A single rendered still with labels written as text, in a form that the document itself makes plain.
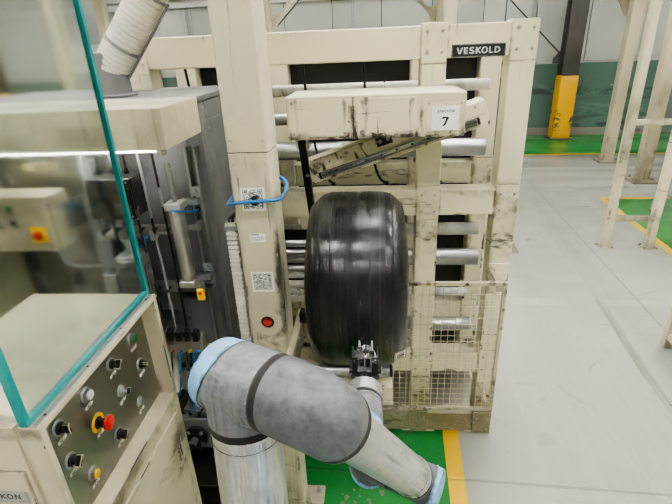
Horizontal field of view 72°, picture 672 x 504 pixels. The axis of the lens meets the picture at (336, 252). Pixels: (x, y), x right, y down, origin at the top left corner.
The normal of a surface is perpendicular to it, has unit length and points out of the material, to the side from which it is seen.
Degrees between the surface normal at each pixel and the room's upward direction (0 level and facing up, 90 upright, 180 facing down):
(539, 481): 0
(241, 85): 90
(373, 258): 52
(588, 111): 90
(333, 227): 34
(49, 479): 90
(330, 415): 60
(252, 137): 90
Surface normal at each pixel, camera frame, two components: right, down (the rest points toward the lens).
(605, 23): -0.12, 0.41
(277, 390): -0.13, -0.41
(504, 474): -0.04, -0.91
